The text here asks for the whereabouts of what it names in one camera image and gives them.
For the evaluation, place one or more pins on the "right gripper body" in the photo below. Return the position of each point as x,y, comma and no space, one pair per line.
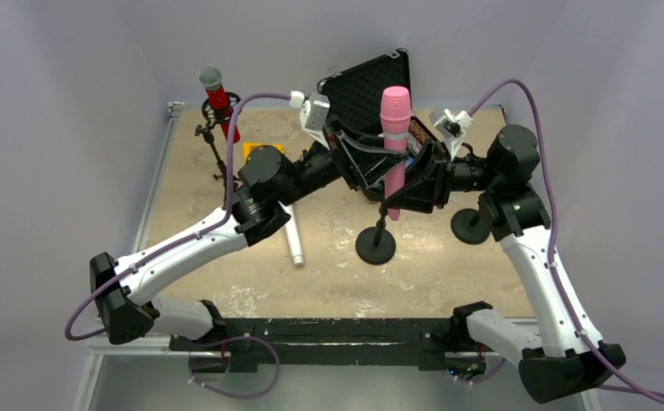
439,175

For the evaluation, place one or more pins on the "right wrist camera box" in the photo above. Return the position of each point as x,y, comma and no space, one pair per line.
453,127

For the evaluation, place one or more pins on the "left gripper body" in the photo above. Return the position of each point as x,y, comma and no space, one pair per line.
344,160

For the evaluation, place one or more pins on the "red glitter microphone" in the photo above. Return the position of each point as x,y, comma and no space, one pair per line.
219,103

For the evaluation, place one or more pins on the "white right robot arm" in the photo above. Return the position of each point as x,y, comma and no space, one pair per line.
567,355

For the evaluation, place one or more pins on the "black poker chip case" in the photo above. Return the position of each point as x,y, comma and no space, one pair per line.
354,97

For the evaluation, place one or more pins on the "white toy microphone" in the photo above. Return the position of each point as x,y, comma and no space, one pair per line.
293,238

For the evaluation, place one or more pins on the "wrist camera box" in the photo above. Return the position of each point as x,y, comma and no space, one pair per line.
313,112
453,127

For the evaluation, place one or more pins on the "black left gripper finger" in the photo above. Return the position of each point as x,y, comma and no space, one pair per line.
368,169
365,144

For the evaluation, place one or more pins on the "pink toy microphone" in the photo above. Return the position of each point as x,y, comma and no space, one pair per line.
395,115

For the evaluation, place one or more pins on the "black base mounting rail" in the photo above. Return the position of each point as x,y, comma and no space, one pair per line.
246,344

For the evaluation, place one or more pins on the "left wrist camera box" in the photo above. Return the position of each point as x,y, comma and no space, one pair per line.
313,112

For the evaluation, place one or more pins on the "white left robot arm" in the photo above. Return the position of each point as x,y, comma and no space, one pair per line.
128,289

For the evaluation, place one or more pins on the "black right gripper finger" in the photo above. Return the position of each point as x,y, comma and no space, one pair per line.
424,162
422,194

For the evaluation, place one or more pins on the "black clip stand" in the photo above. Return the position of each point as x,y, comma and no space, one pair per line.
376,245
469,227

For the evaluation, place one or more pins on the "orange black chip stack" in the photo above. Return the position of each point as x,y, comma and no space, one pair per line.
417,136

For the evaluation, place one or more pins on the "yellow triangle block left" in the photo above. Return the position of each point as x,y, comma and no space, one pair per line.
249,147

